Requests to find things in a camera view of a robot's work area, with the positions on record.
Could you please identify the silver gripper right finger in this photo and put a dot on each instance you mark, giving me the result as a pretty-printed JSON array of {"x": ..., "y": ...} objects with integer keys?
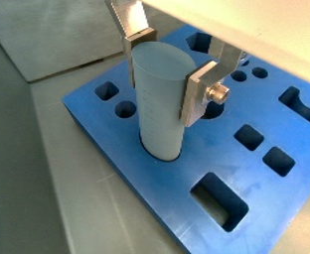
[{"x": 205, "y": 86}]

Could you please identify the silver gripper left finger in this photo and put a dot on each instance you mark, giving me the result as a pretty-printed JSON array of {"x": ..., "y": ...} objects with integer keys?
[{"x": 129, "y": 15}]

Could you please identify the blue block with shaped holes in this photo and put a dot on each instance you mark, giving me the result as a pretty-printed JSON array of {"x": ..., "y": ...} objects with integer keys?
[{"x": 229, "y": 194}]

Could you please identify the light blue oval cylinder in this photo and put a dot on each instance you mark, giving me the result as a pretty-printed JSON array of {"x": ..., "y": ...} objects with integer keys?
[{"x": 161, "y": 68}]

